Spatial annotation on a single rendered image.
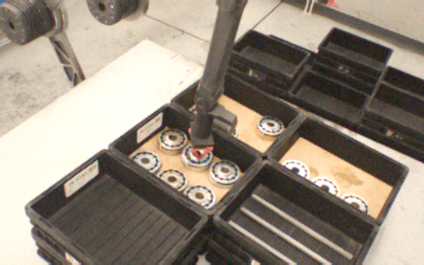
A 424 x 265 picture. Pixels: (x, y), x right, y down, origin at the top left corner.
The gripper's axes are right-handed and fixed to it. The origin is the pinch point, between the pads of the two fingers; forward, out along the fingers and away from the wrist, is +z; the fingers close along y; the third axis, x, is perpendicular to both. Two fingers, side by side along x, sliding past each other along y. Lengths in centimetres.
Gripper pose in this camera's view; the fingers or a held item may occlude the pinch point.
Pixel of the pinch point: (198, 152)
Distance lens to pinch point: 147.5
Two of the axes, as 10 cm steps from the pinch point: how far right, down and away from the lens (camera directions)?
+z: -1.6, 7.0, 7.0
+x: -9.7, 0.0, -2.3
